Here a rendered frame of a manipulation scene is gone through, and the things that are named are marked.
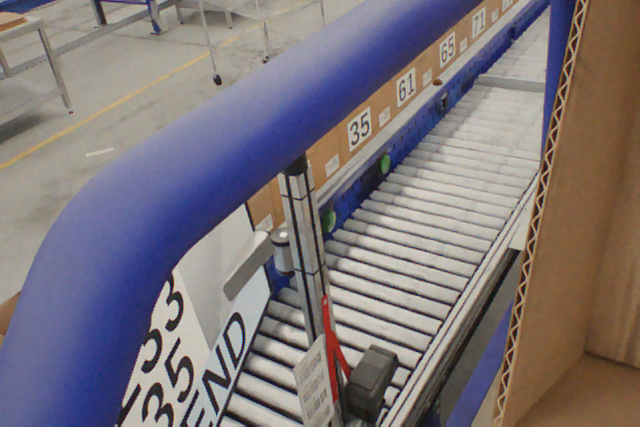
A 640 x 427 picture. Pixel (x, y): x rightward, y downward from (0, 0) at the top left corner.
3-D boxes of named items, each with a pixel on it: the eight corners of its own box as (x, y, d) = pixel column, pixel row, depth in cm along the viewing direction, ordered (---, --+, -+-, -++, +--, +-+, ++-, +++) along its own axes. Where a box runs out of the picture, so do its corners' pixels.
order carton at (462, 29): (435, 80, 281) (434, 42, 272) (375, 73, 296) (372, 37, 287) (470, 47, 308) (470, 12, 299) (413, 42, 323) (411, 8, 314)
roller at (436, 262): (477, 287, 194) (477, 274, 191) (329, 244, 220) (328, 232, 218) (483, 277, 197) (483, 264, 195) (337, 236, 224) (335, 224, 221)
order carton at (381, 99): (343, 167, 228) (338, 124, 219) (276, 153, 243) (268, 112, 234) (394, 119, 254) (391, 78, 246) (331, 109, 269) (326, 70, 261)
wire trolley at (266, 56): (212, 84, 544) (183, -42, 491) (267, 63, 571) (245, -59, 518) (286, 120, 469) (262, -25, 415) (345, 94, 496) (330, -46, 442)
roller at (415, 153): (537, 188, 234) (538, 176, 231) (406, 162, 260) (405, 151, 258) (541, 181, 237) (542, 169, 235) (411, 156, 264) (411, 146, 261)
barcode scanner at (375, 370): (405, 381, 130) (399, 349, 124) (378, 431, 123) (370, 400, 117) (376, 369, 134) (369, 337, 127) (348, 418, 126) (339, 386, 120)
